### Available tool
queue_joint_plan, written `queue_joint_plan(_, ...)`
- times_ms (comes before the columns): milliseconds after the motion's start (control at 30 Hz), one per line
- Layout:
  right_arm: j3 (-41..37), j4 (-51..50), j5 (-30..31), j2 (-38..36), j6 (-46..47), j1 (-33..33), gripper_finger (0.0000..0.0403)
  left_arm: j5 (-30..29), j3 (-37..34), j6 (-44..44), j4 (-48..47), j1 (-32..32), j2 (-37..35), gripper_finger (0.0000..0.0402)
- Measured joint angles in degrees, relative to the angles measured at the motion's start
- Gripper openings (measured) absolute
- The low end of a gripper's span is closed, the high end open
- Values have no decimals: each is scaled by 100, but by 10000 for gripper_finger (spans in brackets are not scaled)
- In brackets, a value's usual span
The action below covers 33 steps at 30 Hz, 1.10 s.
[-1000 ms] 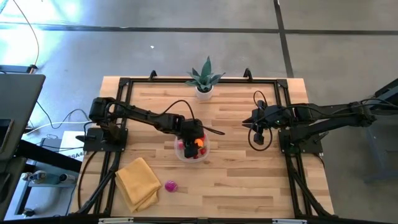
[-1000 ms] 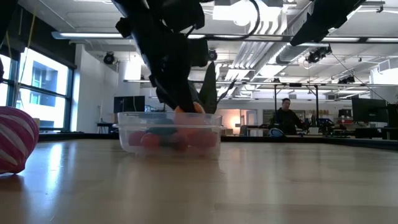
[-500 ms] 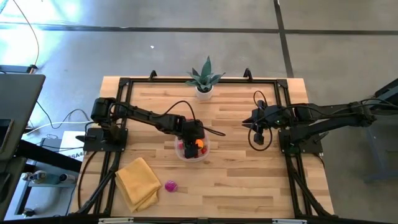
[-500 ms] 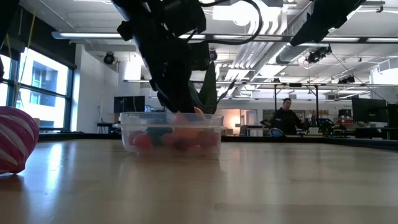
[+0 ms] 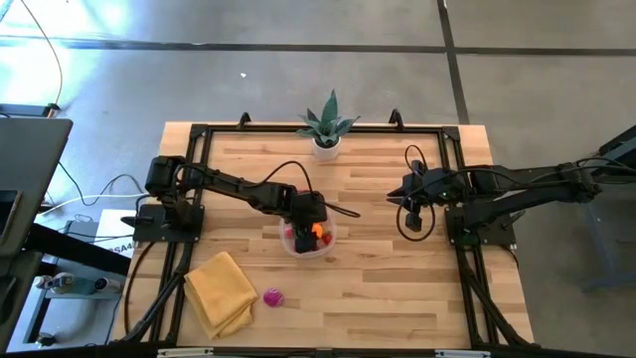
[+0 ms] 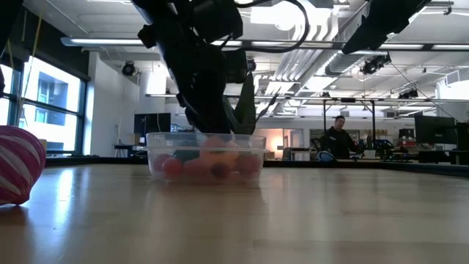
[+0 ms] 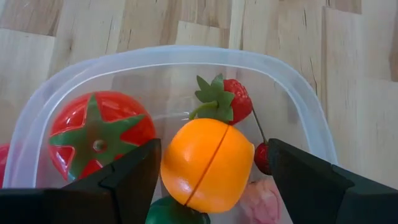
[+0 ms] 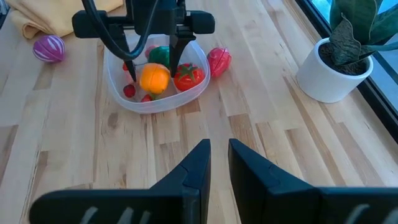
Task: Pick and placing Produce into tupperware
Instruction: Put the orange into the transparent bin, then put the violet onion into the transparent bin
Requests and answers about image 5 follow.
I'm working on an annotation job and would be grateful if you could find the white printed paper sheet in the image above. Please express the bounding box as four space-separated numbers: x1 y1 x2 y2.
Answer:
93 208 138 260

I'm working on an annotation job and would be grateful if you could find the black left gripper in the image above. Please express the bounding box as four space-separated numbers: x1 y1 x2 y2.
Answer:
286 191 330 255

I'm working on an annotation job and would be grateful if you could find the tan floor cable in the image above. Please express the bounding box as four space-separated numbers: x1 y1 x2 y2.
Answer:
18 0 65 109

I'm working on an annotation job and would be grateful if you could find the teal bottle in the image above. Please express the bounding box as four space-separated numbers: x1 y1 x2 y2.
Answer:
33 271 123 300

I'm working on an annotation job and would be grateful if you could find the clear plastic tupperware container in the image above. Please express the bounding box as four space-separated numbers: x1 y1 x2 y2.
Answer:
277 211 338 260

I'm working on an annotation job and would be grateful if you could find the black desk crossbar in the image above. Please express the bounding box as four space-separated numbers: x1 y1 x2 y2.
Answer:
22 223 133 277

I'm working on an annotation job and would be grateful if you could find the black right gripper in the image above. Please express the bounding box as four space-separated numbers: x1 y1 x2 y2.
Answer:
386 168 458 233

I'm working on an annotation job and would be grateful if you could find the blue-grey metal table frame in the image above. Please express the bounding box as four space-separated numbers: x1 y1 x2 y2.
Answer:
578 123 636 292

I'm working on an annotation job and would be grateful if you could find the white floor cable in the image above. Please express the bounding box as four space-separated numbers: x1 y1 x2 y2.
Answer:
38 191 149 216

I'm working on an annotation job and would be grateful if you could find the black aluminium table frame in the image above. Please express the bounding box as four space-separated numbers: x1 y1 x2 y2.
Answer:
111 122 536 358

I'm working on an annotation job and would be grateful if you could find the purple striped toy onion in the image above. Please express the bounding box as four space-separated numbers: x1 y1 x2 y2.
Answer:
262 286 285 309

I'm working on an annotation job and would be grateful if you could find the white label strip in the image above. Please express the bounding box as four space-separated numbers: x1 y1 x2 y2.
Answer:
435 349 491 358
157 348 216 358

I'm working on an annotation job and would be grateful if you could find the grey desk top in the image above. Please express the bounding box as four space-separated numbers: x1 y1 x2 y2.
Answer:
0 116 75 258

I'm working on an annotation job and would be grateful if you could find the snake plant in white pot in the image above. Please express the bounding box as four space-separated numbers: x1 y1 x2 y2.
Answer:
296 89 362 163

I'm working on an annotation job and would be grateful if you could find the yellow folded cloth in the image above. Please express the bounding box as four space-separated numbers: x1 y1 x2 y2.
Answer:
183 251 260 342

